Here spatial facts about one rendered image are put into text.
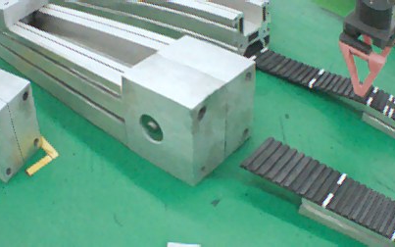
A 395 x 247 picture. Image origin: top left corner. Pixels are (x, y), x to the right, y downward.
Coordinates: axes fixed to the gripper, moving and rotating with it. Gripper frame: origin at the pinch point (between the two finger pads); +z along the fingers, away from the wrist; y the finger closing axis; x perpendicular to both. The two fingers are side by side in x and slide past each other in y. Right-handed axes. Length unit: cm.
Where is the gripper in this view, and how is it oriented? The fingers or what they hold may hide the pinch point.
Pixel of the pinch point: (367, 76)
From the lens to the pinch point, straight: 59.3
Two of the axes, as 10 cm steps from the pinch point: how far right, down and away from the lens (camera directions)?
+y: -6.2, 5.0, -6.1
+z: 0.1, 7.8, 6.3
